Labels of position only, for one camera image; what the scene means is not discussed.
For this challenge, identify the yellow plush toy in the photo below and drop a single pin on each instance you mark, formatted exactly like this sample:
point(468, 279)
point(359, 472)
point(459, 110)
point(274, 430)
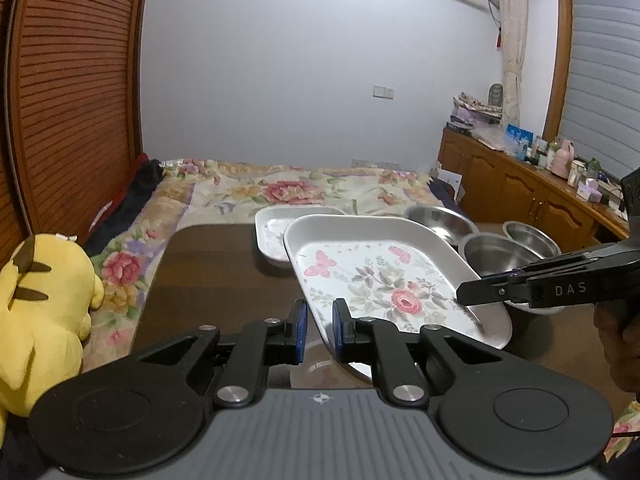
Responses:
point(40, 320)

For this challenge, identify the purple tissue box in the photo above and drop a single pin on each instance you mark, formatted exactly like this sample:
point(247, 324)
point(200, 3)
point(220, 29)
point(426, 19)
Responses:
point(591, 191)

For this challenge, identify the pile of papers and cloth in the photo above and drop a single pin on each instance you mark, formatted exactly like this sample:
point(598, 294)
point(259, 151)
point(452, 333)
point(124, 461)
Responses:
point(472, 107)

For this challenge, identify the small grey fan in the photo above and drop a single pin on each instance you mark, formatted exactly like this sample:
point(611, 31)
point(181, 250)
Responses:
point(495, 94)

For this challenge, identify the cream curtain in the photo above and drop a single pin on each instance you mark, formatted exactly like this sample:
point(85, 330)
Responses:
point(514, 35)

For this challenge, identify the green capped bottle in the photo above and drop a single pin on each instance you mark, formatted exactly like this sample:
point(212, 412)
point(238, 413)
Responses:
point(593, 169)

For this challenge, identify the floral print metal plate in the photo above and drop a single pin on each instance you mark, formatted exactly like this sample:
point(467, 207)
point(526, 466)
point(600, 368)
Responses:
point(385, 280)

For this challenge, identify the red hanging tassel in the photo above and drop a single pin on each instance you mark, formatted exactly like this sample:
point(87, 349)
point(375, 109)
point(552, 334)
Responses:
point(498, 40)

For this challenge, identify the pink thermos jug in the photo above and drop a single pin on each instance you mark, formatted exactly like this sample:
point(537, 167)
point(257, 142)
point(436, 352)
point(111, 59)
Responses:
point(562, 160)

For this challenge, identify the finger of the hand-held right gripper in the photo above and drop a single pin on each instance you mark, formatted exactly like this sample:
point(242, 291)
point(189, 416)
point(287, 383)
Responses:
point(570, 260)
point(487, 291)

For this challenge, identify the white jar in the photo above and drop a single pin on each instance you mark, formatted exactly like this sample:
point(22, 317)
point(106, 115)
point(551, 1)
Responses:
point(576, 172)

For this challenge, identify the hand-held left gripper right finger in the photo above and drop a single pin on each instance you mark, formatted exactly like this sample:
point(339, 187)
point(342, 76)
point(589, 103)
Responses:
point(342, 331)

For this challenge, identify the wall socket strip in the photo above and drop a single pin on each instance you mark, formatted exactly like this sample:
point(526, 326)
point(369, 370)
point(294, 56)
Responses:
point(377, 163)

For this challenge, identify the wooden cabinet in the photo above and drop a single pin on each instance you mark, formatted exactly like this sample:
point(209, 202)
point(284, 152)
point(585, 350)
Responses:
point(500, 185)

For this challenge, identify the navy bed sheet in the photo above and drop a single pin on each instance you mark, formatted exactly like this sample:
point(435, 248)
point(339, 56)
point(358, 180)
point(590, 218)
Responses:
point(442, 192)

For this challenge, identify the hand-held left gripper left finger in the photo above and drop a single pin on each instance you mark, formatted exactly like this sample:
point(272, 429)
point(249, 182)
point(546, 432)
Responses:
point(300, 331)

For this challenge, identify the white wall switch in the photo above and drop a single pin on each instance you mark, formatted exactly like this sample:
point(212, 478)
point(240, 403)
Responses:
point(383, 91)

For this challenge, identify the black and red cloth bag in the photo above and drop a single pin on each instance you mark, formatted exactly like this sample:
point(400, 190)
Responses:
point(127, 195)

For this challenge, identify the stainless steel bowl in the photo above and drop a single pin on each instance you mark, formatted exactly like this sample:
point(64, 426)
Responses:
point(532, 237)
point(492, 255)
point(435, 220)

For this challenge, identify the blue printed box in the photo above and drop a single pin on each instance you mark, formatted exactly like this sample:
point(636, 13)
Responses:
point(518, 136)

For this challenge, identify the grey window blind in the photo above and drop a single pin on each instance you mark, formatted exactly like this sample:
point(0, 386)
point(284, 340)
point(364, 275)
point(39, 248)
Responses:
point(605, 70)

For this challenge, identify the clear plastic bag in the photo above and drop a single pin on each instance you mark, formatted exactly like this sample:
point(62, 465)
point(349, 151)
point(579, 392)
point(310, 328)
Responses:
point(492, 139)

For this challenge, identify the wooden louvred wardrobe door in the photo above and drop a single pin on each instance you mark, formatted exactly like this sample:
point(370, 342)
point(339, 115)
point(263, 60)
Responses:
point(70, 100)

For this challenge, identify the white envelopes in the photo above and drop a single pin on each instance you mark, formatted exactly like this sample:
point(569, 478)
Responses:
point(450, 180)

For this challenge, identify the dark flat box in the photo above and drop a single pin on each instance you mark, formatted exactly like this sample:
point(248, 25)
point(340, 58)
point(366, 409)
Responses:
point(457, 126)

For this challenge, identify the white metal plate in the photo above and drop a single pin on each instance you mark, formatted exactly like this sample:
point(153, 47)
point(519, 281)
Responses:
point(272, 232)

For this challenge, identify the person's right hand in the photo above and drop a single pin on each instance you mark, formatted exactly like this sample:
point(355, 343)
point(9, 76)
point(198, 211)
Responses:
point(619, 345)

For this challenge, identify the floral blanket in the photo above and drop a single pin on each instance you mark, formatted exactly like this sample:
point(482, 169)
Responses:
point(235, 190)

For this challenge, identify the wooden window frame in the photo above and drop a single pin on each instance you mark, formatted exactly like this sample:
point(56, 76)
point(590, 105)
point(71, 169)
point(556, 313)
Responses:
point(559, 50)

